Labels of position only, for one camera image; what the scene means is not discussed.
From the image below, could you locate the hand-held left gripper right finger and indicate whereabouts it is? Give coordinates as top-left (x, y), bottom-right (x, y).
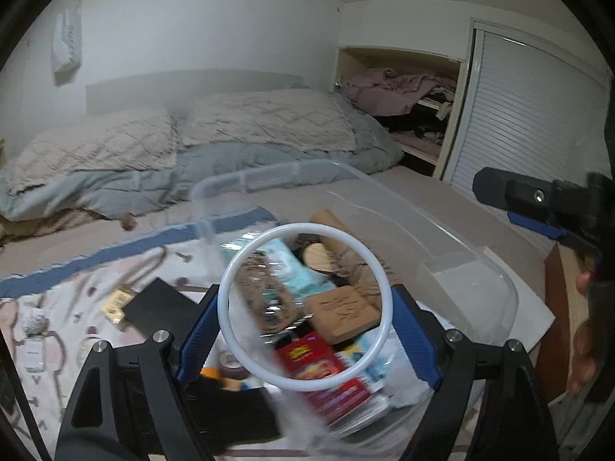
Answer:
top-left (390, 284), bottom-right (560, 461)

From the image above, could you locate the clear plastic storage bin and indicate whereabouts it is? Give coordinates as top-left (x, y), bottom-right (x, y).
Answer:
top-left (189, 161), bottom-right (520, 457)

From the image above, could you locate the printed pink white blanket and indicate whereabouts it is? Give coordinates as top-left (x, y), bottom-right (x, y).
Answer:
top-left (0, 206), bottom-right (289, 461)

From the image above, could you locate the beige quilted pillow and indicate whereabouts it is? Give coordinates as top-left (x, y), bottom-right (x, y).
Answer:
top-left (7, 106), bottom-right (178, 195)
top-left (175, 90), bottom-right (361, 149)

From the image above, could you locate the dark clothes pile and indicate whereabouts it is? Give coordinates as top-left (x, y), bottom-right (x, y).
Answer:
top-left (379, 110), bottom-right (452, 145)

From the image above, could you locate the silver white string ball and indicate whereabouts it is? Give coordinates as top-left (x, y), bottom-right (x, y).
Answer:
top-left (19, 308), bottom-right (51, 338)

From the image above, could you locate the brown rope bundle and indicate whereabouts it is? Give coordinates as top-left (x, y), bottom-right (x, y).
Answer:
top-left (231, 252), bottom-right (301, 334)

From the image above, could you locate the pink clothes pile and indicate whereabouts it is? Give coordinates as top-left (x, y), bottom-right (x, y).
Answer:
top-left (343, 67), bottom-right (457, 116)

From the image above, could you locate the grey duvet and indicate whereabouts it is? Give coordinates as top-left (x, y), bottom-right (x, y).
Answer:
top-left (0, 106), bottom-right (404, 222)

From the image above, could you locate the carved wooden block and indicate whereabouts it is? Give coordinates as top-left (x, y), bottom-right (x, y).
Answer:
top-left (305, 285), bottom-right (380, 345)

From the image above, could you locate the round light wooden piece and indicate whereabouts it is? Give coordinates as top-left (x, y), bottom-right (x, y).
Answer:
top-left (302, 244), bottom-right (339, 275)

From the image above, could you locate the large white plastic ring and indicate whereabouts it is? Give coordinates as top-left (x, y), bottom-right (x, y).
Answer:
top-left (217, 222), bottom-right (390, 390)

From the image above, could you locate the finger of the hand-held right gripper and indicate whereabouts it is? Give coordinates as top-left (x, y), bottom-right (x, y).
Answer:
top-left (508, 210), bottom-right (570, 242)
top-left (472, 166), bottom-right (589, 219)

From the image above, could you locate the brown wooden cabinet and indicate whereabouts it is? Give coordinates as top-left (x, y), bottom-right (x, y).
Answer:
top-left (535, 242), bottom-right (601, 404)

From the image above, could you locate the black flat pouch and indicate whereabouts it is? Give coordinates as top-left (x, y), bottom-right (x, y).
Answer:
top-left (183, 377), bottom-right (284, 445)

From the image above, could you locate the teal packet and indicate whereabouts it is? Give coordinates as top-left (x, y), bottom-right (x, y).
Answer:
top-left (259, 239), bottom-right (332, 298)

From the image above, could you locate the small pale yellow box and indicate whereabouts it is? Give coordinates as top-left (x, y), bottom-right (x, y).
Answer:
top-left (101, 285), bottom-right (135, 322)

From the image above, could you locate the small black box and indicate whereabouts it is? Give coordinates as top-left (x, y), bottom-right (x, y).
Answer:
top-left (126, 276), bottom-right (203, 342)

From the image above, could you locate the brown tape roll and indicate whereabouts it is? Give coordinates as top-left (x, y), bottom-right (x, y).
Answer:
top-left (218, 352), bottom-right (248, 379)

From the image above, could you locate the red packet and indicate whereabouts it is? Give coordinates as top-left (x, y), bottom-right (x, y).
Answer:
top-left (276, 331), bottom-right (373, 426)

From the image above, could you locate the white headboard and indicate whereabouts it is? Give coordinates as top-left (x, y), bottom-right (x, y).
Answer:
top-left (85, 68), bottom-right (303, 116)

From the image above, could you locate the twine spool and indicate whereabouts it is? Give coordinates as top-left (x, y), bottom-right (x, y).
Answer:
top-left (310, 209), bottom-right (385, 294)

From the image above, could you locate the white flat lid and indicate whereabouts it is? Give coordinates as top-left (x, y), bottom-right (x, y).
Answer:
top-left (475, 245), bottom-right (557, 356)

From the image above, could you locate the beige bed sheet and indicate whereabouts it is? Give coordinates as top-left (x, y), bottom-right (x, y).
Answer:
top-left (0, 166), bottom-right (553, 298)

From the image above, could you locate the brown fuzzy blanket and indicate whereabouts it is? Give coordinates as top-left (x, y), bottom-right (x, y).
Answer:
top-left (0, 209), bottom-right (116, 245)

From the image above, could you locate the wooden closet shelf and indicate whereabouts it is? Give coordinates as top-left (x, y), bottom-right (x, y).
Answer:
top-left (336, 45), bottom-right (469, 178)

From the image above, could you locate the white wall holder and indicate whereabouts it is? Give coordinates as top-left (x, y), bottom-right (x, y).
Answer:
top-left (52, 10), bottom-right (83, 75)

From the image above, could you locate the white clear packet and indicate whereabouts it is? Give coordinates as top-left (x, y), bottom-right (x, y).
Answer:
top-left (19, 336), bottom-right (61, 373)

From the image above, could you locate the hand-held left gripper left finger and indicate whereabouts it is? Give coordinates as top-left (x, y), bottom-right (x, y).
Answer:
top-left (54, 282), bottom-right (223, 461)

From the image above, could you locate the person's right hand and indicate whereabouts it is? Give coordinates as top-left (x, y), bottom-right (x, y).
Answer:
top-left (566, 269), bottom-right (597, 395)

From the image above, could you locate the white louvered door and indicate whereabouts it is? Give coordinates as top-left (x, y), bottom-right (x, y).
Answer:
top-left (442, 17), bottom-right (615, 279)

